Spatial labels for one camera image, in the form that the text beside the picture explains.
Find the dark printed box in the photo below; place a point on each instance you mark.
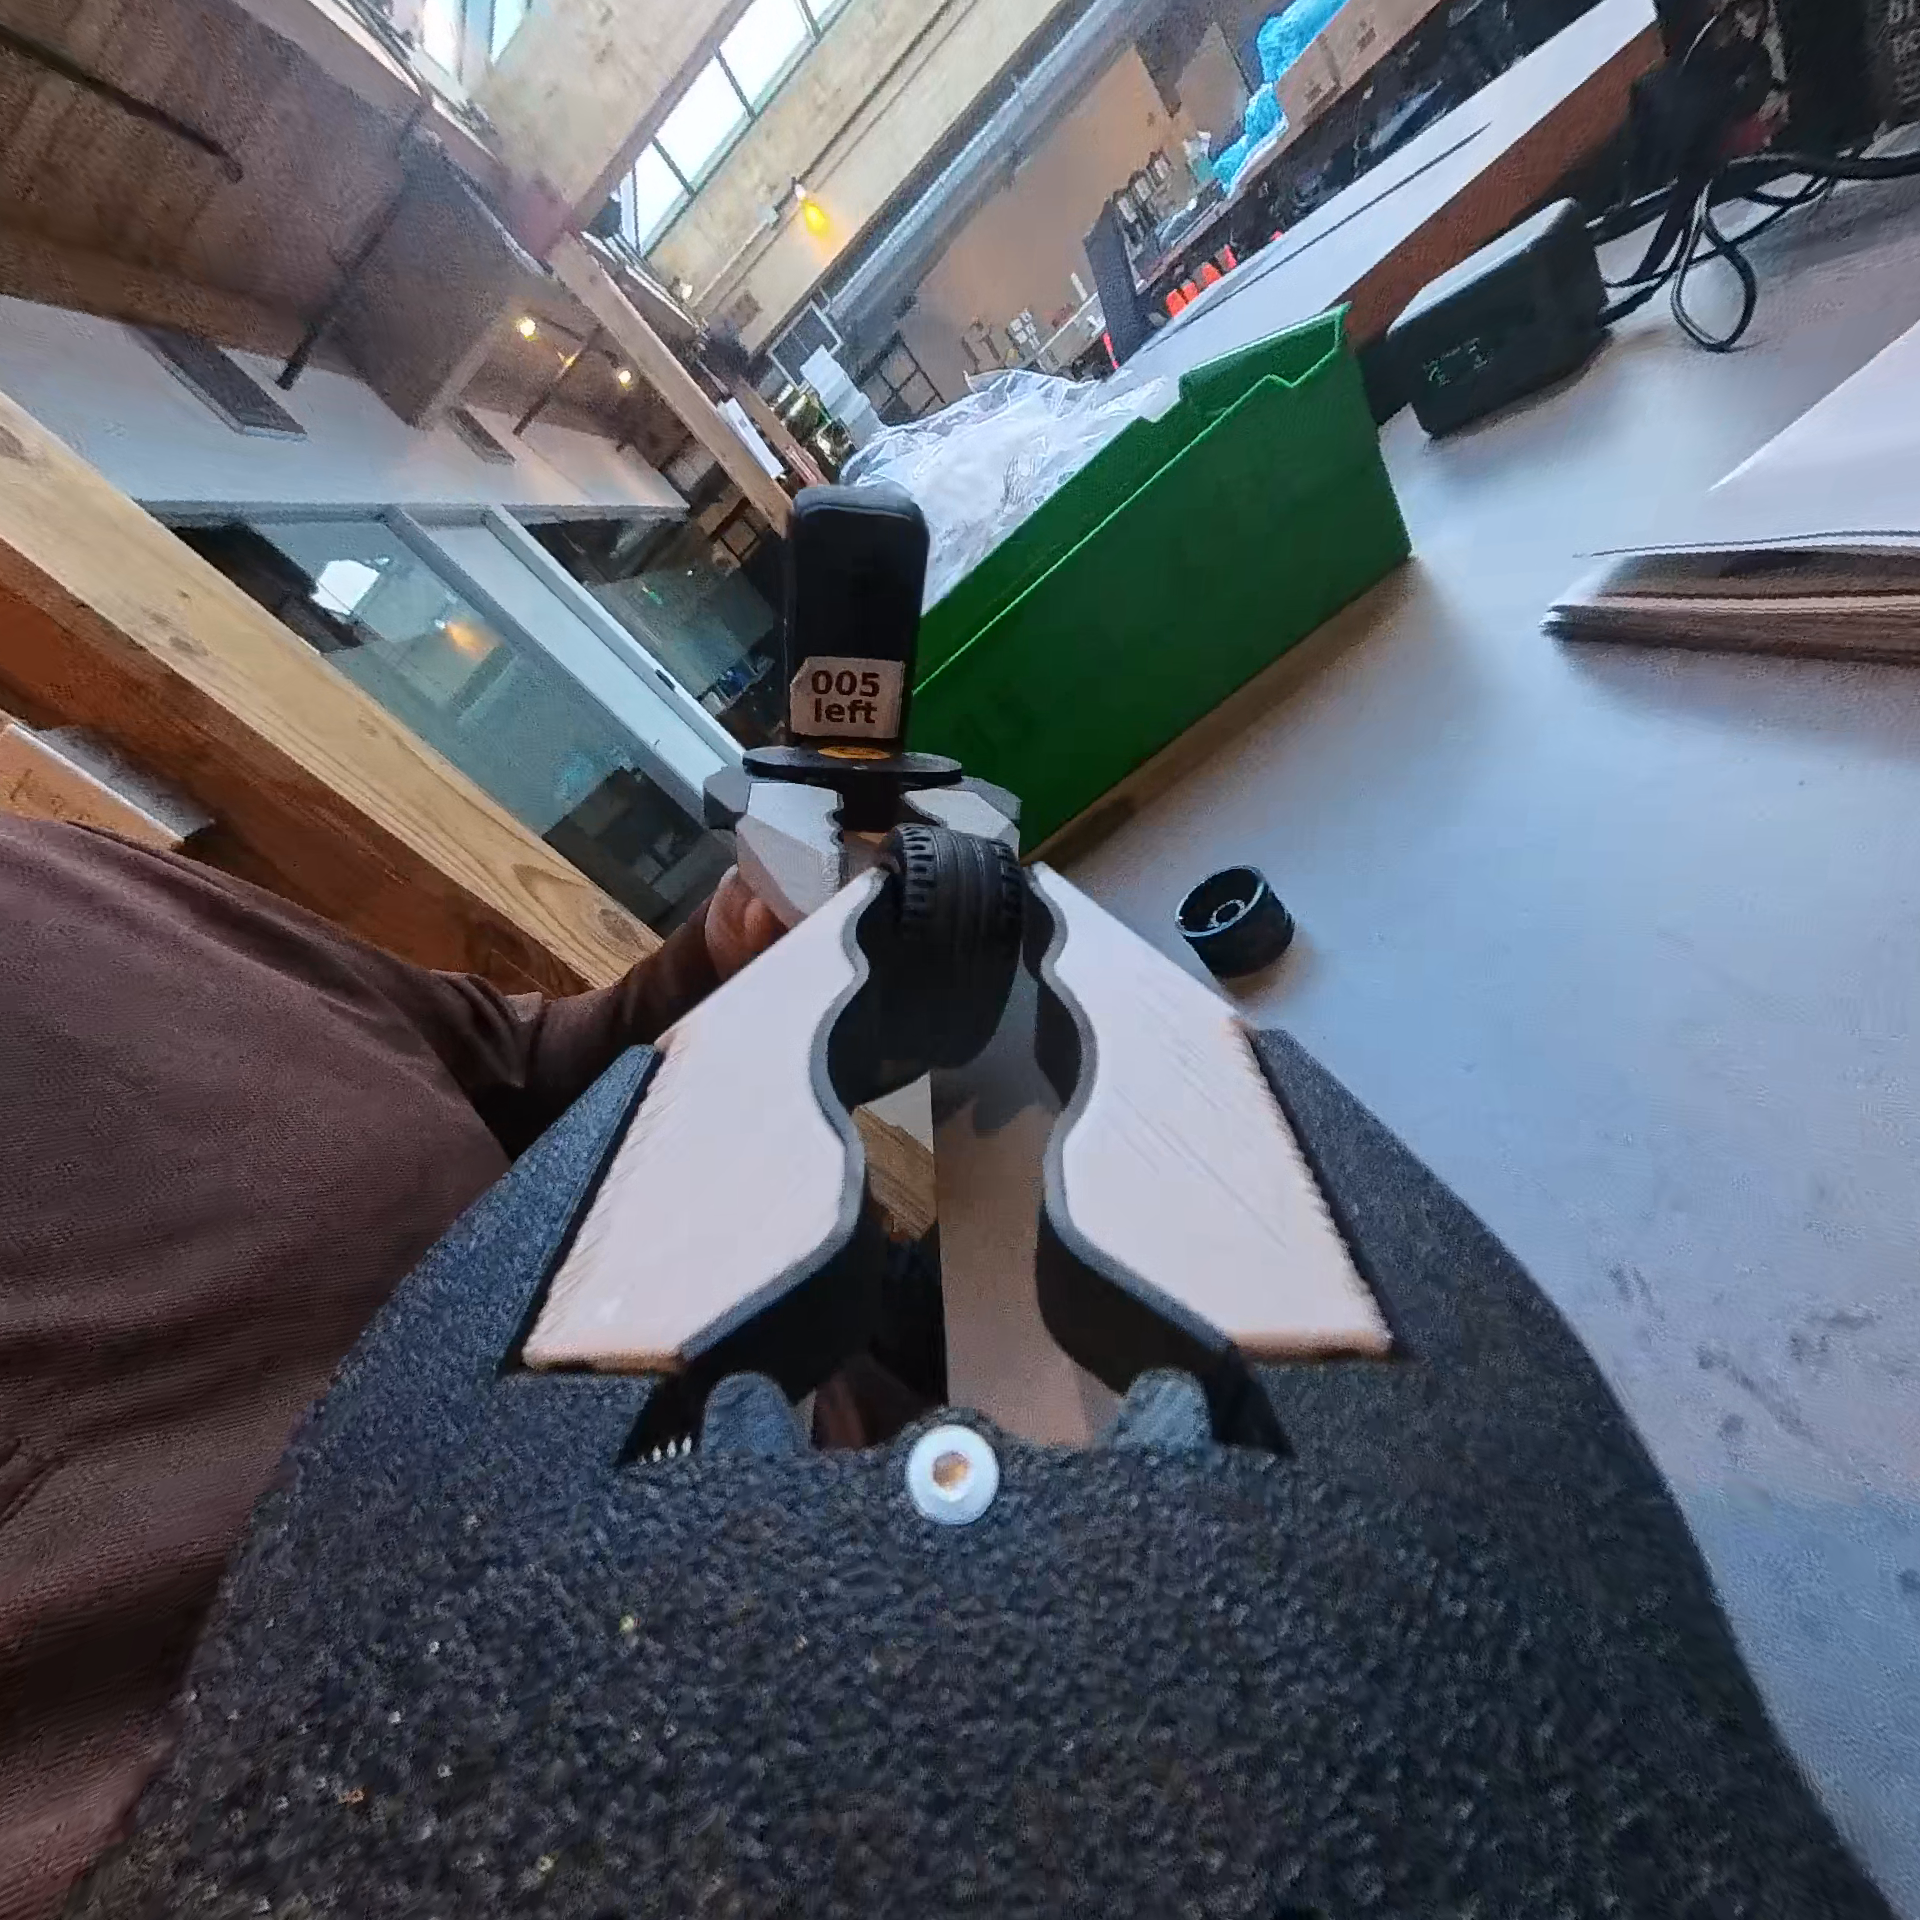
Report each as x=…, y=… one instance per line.
x=1799, y=60

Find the white topped wooden table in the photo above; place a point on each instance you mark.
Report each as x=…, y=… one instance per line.
x=1440, y=166

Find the clear plastic bag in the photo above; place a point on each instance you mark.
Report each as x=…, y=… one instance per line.
x=1004, y=450

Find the open instruction booklet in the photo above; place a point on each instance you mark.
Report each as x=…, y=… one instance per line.
x=1799, y=540

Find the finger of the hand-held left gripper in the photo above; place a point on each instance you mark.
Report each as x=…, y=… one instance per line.
x=973, y=818
x=786, y=856

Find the blue plastic bags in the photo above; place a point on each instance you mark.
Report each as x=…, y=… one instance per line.
x=1275, y=60

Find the black toy wheel with tire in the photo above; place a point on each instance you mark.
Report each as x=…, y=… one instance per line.
x=944, y=930

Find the grey desk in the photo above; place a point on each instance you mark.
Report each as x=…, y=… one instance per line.
x=1575, y=900

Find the glossy black toy wheel rim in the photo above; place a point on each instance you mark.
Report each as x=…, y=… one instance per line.
x=1236, y=921

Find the person's left hand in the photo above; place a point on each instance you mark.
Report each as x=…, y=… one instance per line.
x=744, y=921

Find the green plastic bin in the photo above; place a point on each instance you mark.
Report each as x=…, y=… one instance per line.
x=1170, y=600

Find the glass office partition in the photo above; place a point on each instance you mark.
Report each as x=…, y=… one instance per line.
x=495, y=675

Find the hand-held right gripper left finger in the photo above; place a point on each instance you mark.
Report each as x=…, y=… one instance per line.
x=704, y=1185

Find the silver ventilation duct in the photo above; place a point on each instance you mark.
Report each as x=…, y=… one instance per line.
x=960, y=180

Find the pale wooden plank beam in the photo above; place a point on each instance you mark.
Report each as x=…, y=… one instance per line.
x=224, y=675

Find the black power adapter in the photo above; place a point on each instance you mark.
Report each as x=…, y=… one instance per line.
x=1499, y=323

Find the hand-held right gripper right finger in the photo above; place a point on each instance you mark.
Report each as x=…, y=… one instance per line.
x=1184, y=1170

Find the person's left forearm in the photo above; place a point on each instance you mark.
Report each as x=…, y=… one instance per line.
x=570, y=1036

